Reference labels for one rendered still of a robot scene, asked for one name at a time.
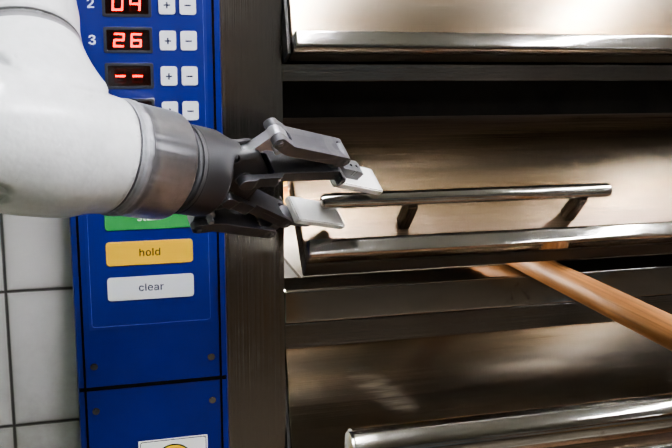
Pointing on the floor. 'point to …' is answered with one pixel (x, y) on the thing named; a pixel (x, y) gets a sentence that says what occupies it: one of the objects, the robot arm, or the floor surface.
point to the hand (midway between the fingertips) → (336, 196)
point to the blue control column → (169, 341)
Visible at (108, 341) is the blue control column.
